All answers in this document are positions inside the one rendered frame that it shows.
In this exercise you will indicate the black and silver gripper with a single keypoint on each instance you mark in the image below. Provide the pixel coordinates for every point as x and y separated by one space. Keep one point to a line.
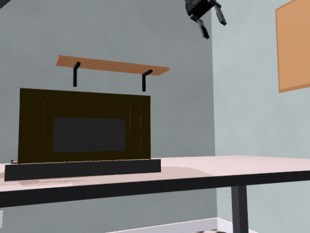
197 8

